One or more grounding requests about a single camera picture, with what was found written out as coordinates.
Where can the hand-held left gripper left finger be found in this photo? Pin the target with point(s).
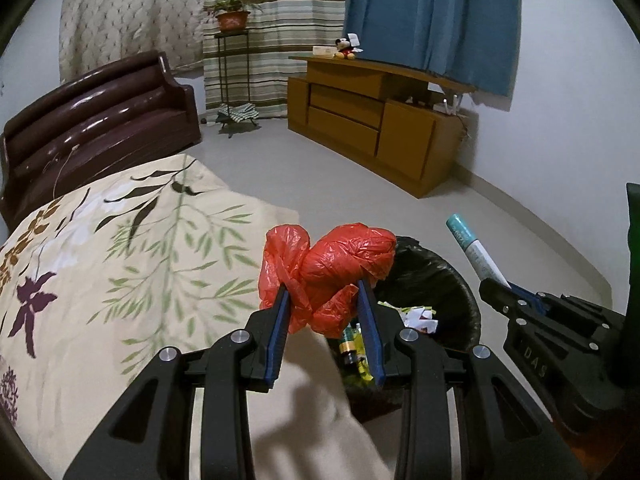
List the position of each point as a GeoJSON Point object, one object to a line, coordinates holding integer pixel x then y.
{"type": "Point", "coordinates": [280, 332]}

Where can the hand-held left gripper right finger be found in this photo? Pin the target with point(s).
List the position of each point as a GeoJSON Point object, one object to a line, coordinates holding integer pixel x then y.
{"type": "Point", "coordinates": [372, 340]}

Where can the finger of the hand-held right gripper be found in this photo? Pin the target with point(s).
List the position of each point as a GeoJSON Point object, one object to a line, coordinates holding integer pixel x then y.
{"type": "Point", "coordinates": [530, 297]}
{"type": "Point", "coordinates": [502, 300]}

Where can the yellow wrapper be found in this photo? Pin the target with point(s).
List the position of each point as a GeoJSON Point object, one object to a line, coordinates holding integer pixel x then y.
{"type": "Point", "coordinates": [366, 370]}

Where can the white tube with teal cap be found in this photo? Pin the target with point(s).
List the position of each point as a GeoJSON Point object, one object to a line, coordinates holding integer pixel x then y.
{"type": "Point", "coordinates": [480, 255]}

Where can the bin with black bag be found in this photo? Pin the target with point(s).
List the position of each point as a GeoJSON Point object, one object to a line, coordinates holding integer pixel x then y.
{"type": "Point", "coordinates": [450, 290]}

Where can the red plastic bag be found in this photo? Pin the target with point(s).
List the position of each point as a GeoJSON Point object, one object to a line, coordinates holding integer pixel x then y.
{"type": "Point", "coordinates": [340, 265]}

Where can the wooden cabinet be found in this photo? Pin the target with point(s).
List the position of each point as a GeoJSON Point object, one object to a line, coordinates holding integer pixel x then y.
{"type": "Point", "coordinates": [400, 135]}

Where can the white router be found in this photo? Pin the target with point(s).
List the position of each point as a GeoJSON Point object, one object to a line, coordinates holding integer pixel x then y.
{"type": "Point", "coordinates": [447, 105]}

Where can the green checked cloth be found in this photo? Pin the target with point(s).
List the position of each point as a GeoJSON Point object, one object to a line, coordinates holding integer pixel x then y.
{"type": "Point", "coordinates": [240, 111]}

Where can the black metal plant stand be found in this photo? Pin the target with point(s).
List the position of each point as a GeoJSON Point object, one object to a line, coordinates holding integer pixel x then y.
{"type": "Point", "coordinates": [220, 70]}

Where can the brown leather sofa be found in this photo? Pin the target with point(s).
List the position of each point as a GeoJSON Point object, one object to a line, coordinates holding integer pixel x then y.
{"type": "Point", "coordinates": [100, 115]}

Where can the tissue box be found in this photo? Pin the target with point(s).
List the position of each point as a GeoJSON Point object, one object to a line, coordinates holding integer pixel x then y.
{"type": "Point", "coordinates": [323, 51]}

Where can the mouse plush toy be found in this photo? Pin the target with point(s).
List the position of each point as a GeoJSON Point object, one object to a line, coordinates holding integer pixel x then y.
{"type": "Point", "coordinates": [346, 49]}

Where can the blue curtain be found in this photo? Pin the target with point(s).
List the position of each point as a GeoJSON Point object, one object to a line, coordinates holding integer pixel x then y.
{"type": "Point", "coordinates": [430, 15]}

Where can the potted plant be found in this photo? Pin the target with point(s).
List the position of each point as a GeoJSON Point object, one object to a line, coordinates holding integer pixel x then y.
{"type": "Point", "coordinates": [232, 19]}

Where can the striped curtain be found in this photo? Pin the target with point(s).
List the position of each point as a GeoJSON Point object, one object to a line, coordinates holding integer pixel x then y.
{"type": "Point", "coordinates": [280, 10]}

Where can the cream patterned curtain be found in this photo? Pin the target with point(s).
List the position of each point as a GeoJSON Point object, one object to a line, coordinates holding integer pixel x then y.
{"type": "Point", "coordinates": [130, 15]}

